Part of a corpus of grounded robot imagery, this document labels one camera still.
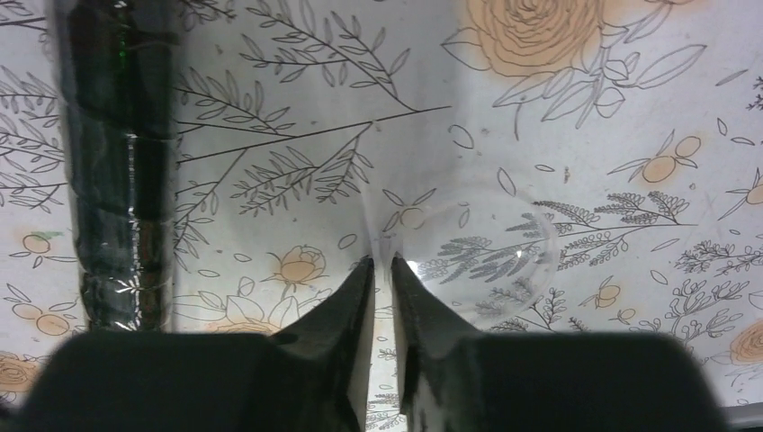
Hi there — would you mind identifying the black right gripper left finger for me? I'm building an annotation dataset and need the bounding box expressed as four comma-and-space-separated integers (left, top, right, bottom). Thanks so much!
12, 257, 374, 431

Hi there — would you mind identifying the floral table mat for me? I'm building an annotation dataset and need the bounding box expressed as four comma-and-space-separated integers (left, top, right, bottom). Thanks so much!
1, 1, 762, 431

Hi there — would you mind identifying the black badminton racket right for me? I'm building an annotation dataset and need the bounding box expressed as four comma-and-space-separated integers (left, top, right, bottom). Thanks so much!
46, 1, 183, 331

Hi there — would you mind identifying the clear plastic tube lid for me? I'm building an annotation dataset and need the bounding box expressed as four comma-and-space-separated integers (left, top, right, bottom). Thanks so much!
359, 166, 559, 329

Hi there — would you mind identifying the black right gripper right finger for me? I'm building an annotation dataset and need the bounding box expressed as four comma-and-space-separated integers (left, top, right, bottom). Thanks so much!
390, 256, 730, 431

